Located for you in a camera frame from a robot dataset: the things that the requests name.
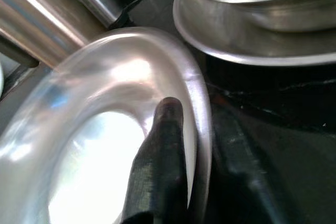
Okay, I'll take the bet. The steel plate with cutlery bowl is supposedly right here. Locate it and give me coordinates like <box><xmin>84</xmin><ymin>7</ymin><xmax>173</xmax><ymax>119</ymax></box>
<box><xmin>172</xmin><ymin>0</ymin><xmax>336</xmax><ymax>67</ymax></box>

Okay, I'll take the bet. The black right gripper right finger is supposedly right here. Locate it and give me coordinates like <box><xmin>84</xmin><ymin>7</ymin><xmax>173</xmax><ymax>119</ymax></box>
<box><xmin>206</xmin><ymin>102</ymin><xmax>292</xmax><ymax>224</ymax></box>

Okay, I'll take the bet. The steel bowl holding cutlery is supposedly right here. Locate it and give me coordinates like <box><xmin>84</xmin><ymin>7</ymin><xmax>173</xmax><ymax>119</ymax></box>
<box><xmin>186</xmin><ymin>0</ymin><xmax>336</xmax><ymax>33</ymax></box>

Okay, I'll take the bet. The large steel plate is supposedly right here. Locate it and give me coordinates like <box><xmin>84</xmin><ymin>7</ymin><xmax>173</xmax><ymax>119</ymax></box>
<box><xmin>0</xmin><ymin>62</ymin><xmax>57</xmax><ymax>141</ymax></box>

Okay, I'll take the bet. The steel thermos jug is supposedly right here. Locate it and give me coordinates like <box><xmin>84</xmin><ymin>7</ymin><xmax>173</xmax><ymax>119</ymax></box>
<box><xmin>0</xmin><ymin>0</ymin><xmax>91</xmax><ymax>69</ymax></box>

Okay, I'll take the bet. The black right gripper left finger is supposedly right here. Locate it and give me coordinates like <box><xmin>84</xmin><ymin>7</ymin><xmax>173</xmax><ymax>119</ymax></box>
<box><xmin>122</xmin><ymin>96</ymin><xmax>190</xmax><ymax>224</ymax></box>

